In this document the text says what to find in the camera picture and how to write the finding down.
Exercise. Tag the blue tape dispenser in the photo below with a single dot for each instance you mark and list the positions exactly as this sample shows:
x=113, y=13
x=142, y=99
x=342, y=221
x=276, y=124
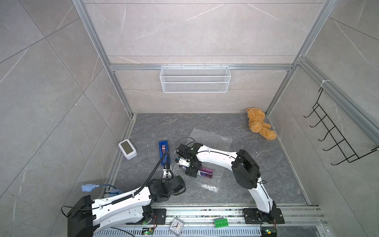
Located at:
x=163, y=148

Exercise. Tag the white digital timer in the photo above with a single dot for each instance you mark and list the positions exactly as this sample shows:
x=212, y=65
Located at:
x=127, y=149

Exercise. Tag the aluminium frame post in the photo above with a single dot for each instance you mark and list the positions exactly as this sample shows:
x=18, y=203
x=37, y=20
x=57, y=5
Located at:
x=324, y=13

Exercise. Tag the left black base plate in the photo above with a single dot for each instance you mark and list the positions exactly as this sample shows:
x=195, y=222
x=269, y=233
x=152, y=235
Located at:
x=154, y=216

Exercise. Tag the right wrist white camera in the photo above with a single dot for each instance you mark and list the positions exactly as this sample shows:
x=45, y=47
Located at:
x=182, y=162

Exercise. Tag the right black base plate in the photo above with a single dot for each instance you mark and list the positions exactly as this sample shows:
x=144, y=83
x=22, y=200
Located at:
x=255, y=216

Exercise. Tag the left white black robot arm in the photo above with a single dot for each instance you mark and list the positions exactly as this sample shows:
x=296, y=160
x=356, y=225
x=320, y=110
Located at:
x=89, y=216

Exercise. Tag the tan teddy bear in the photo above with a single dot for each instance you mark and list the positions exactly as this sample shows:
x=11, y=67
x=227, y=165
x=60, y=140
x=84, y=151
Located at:
x=258, y=125

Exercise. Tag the white wire mesh basket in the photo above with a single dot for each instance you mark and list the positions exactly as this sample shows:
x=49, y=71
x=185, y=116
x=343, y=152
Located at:
x=195, y=79

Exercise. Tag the green toy brick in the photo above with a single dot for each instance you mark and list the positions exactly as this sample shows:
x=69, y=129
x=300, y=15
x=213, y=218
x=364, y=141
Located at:
x=221, y=223

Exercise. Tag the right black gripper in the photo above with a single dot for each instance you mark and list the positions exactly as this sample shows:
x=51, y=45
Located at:
x=191, y=173

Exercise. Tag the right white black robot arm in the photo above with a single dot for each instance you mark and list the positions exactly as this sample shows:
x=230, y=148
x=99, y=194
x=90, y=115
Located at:
x=246, y=171

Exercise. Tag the purple glass wine bottle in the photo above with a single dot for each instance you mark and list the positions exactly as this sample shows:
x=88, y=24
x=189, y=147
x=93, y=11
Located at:
x=207, y=172

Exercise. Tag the small white analog clock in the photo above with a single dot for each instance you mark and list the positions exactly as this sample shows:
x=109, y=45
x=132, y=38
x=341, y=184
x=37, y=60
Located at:
x=176, y=226

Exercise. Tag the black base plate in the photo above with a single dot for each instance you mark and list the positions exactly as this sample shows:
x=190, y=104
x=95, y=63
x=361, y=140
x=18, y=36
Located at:
x=255, y=216
x=154, y=216

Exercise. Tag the wrist white camera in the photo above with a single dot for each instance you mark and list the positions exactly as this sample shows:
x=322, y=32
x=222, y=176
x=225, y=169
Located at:
x=182, y=162
x=167, y=173

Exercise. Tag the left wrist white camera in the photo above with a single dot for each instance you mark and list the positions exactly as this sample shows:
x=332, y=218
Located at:
x=167, y=173

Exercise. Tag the black wire hook rack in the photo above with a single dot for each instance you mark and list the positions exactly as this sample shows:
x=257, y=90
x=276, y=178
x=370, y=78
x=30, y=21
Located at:
x=332, y=131

